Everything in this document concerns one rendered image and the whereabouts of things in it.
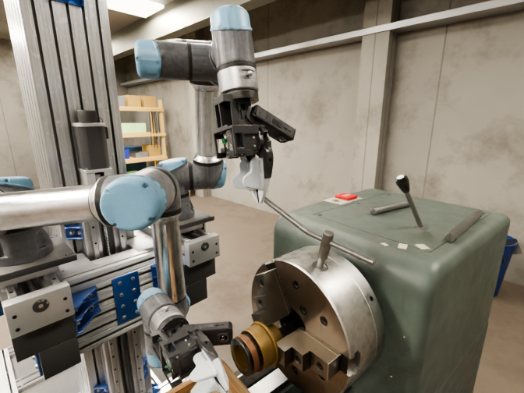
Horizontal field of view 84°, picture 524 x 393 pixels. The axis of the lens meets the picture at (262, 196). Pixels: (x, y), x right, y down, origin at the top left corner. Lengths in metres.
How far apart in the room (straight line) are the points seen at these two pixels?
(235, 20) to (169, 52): 0.15
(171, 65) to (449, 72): 3.25
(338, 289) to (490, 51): 3.22
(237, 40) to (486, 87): 3.17
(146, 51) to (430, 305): 0.75
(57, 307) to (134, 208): 0.41
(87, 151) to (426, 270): 1.02
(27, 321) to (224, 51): 0.79
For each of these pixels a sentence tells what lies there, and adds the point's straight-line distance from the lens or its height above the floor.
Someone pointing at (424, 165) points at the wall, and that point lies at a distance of 3.70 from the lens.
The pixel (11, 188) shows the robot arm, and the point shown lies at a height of 1.37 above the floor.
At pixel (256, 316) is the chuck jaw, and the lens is 0.68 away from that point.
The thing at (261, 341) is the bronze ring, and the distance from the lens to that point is 0.64.
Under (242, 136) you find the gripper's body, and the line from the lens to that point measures 0.54.
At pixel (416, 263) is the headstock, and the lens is 0.70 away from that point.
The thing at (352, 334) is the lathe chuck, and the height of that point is 1.14.
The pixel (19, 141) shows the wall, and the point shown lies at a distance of 8.70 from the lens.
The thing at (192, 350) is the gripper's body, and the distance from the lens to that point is 0.66.
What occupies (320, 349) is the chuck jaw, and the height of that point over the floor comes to 1.10.
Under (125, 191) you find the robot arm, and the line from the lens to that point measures 0.65.
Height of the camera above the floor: 1.54
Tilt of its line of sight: 15 degrees down
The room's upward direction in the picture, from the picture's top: straight up
